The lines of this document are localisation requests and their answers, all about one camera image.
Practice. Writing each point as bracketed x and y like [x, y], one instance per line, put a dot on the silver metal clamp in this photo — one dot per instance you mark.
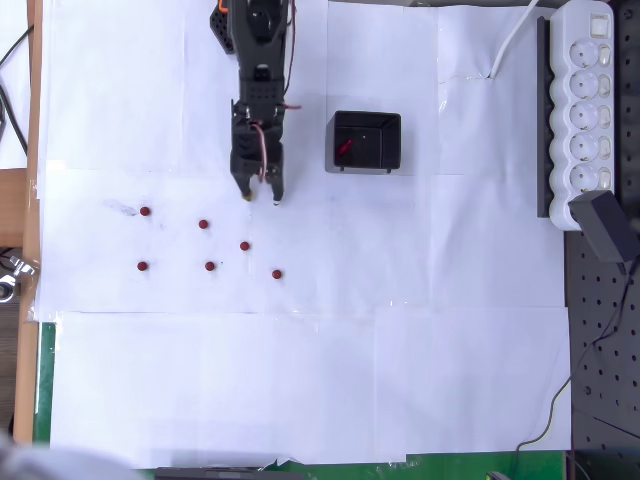
[15, 275]

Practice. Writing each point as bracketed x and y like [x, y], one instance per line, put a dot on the white paper table cover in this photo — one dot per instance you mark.
[320, 375]

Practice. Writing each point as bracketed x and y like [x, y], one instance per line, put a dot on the black open box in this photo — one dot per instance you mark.
[370, 150]

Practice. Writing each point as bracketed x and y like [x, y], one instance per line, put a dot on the black flat device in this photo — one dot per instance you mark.
[225, 474]

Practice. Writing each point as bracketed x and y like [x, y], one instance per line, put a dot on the white power strip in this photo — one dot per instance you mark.
[580, 150]

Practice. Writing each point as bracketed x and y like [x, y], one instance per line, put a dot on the black perforated pegboard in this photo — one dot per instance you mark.
[600, 350]

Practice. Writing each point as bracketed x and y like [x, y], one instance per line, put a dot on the black power adapter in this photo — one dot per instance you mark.
[600, 225]

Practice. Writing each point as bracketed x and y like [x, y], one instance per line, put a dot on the dark ribbed block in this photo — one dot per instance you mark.
[10, 360]

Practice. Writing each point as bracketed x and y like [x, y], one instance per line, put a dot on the blurry grey object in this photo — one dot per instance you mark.
[50, 462]

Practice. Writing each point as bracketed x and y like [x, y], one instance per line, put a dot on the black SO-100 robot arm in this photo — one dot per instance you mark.
[260, 50]

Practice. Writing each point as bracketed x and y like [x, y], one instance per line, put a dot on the green cutting mat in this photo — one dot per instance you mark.
[45, 380]

